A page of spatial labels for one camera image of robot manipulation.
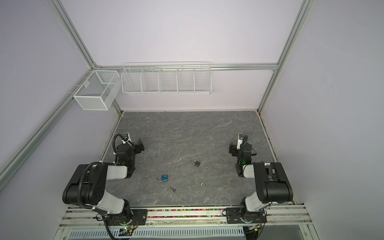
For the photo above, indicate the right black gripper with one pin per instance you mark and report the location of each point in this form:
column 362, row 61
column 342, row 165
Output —
column 234, row 148

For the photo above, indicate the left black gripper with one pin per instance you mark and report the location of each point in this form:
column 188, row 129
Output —
column 139, row 147

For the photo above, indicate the blue padlock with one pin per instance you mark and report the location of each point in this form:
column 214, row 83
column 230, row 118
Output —
column 163, row 178

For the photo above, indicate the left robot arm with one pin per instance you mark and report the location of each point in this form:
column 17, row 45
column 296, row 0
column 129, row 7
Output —
column 87, row 186

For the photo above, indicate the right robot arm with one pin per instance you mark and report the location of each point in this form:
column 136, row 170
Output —
column 271, row 182

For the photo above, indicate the grey padlock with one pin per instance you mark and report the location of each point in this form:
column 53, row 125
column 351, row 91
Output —
column 196, row 163

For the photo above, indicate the white mesh box basket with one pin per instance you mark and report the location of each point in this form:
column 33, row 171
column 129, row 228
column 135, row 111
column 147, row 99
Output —
column 99, row 90

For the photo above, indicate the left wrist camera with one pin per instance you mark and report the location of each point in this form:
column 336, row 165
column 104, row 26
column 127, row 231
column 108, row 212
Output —
column 126, row 137

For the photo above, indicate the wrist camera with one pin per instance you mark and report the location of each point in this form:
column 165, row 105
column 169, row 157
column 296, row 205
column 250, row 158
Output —
column 240, row 140
column 126, row 137

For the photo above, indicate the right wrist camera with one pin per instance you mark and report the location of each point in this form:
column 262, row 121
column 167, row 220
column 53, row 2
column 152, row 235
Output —
column 240, row 140

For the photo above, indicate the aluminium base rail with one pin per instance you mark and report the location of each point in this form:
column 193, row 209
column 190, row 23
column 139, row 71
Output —
column 206, row 216

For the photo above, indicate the white wire shelf basket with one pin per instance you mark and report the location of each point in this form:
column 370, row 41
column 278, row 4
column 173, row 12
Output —
column 167, row 78

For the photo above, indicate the white vented cable duct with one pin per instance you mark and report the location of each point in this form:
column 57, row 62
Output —
column 157, row 233

